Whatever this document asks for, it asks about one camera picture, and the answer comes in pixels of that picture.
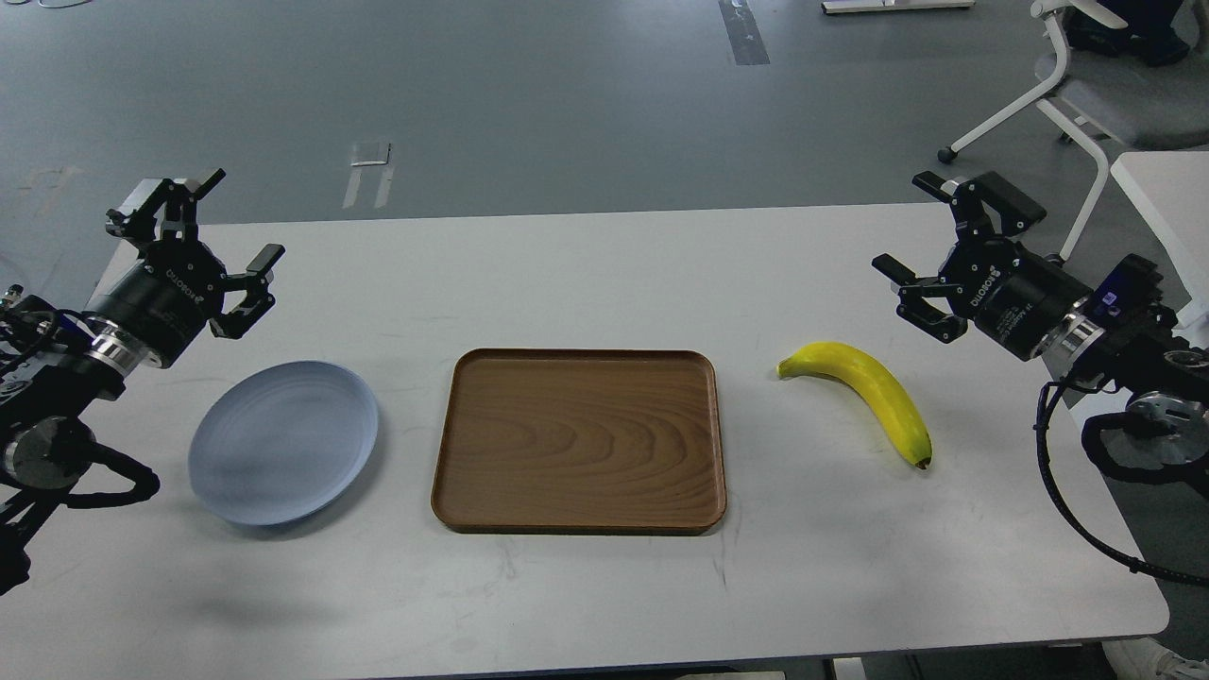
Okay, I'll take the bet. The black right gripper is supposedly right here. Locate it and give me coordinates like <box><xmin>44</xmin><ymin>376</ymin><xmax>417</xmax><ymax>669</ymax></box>
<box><xmin>870</xmin><ymin>171</ymin><xmax>1091</xmax><ymax>361</ymax></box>

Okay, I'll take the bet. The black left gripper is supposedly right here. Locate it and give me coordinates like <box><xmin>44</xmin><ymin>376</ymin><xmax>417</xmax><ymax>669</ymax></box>
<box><xmin>86</xmin><ymin>168</ymin><xmax>287</xmax><ymax>367</ymax></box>

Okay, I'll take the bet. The yellow banana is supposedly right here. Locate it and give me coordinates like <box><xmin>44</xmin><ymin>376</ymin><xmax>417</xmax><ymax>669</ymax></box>
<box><xmin>775</xmin><ymin>341</ymin><xmax>933</xmax><ymax>469</ymax></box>

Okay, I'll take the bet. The light blue round plate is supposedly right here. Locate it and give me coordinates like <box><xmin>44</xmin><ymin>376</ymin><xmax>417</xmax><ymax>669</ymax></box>
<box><xmin>187</xmin><ymin>361</ymin><xmax>380</xmax><ymax>528</ymax></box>

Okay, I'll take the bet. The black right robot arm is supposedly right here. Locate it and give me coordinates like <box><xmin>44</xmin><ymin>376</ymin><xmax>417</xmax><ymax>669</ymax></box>
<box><xmin>873</xmin><ymin>171</ymin><xmax>1207</xmax><ymax>495</ymax></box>

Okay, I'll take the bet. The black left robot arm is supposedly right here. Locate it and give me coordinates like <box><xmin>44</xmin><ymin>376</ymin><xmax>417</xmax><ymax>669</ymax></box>
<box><xmin>1</xmin><ymin>169</ymin><xmax>285</xmax><ymax>590</ymax></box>

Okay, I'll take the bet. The white office chair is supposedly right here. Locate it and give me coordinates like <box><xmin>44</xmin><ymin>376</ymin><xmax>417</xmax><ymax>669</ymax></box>
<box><xmin>937</xmin><ymin>0</ymin><xmax>1209</xmax><ymax>264</ymax></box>

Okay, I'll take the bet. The brown wooden tray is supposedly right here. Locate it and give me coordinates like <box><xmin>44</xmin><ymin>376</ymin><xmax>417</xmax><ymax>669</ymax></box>
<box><xmin>429</xmin><ymin>348</ymin><xmax>728</xmax><ymax>536</ymax></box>

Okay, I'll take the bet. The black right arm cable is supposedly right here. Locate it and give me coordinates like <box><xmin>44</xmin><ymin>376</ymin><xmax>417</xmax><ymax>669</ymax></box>
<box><xmin>1032</xmin><ymin>378</ymin><xmax>1209</xmax><ymax>588</ymax></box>

